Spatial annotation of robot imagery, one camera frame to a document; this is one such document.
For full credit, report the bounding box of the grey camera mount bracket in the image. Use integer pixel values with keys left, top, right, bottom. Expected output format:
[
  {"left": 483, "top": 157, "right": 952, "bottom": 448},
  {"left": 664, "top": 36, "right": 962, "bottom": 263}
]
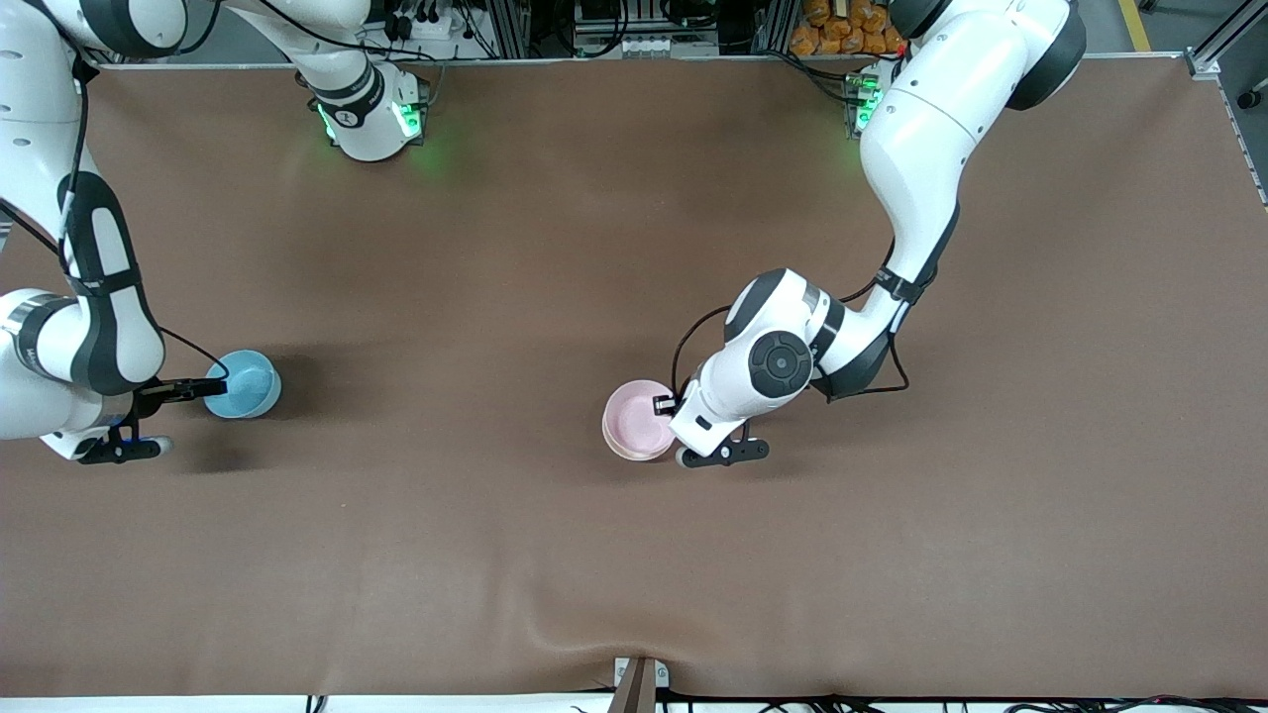
[{"left": 613, "top": 656, "right": 671, "bottom": 713}]

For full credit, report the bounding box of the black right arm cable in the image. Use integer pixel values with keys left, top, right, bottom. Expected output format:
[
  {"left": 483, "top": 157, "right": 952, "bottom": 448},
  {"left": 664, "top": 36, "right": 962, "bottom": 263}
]
[{"left": 54, "top": 50, "right": 231, "bottom": 385}]

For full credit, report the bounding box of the aluminium frame post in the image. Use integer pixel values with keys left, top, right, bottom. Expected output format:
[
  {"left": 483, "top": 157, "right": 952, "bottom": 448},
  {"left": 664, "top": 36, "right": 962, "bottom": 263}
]
[
  {"left": 474, "top": 0, "right": 532, "bottom": 59},
  {"left": 750, "top": 0, "right": 799, "bottom": 56}
]

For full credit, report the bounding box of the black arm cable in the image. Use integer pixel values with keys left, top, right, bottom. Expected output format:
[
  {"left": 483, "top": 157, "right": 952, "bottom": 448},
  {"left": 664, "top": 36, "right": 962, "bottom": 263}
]
[
  {"left": 671, "top": 238, "right": 912, "bottom": 403},
  {"left": 54, "top": 50, "right": 231, "bottom": 385}
]

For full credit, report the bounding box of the blue bowl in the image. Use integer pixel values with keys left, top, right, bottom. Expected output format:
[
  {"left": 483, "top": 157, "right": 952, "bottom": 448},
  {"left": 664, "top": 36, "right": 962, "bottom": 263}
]
[{"left": 203, "top": 349, "right": 283, "bottom": 420}]

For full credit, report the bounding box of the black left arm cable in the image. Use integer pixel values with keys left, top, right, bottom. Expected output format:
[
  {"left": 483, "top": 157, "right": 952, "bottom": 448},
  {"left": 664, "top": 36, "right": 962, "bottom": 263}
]
[{"left": 671, "top": 238, "right": 912, "bottom": 403}]

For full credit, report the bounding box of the white power strip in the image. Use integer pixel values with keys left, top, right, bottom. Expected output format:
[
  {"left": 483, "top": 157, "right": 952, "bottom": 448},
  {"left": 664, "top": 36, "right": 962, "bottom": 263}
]
[{"left": 384, "top": 0, "right": 459, "bottom": 43}]

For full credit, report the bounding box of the orange items pile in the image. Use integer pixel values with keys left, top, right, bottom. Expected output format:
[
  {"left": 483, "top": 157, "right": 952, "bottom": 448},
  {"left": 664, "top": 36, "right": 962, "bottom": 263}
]
[{"left": 790, "top": 0, "right": 907, "bottom": 57}]

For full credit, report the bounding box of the pink bowl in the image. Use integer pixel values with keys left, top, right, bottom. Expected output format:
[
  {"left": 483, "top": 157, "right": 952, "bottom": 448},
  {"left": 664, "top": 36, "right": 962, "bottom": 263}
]
[{"left": 602, "top": 379, "right": 681, "bottom": 458}]

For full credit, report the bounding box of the brown table mat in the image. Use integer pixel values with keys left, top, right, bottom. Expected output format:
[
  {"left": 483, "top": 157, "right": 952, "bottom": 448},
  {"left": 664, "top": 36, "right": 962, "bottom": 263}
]
[{"left": 0, "top": 57, "right": 1268, "bottom": 700}]

